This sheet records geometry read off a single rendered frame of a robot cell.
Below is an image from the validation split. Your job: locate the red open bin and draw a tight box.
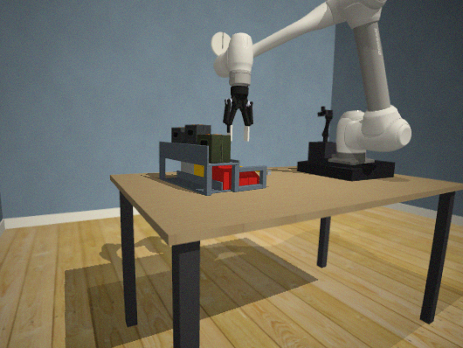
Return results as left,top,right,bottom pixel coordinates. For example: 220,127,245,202
212,165,259,190

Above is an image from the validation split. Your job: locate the yellow open bin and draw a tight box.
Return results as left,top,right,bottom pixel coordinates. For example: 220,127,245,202
194,164,204,177

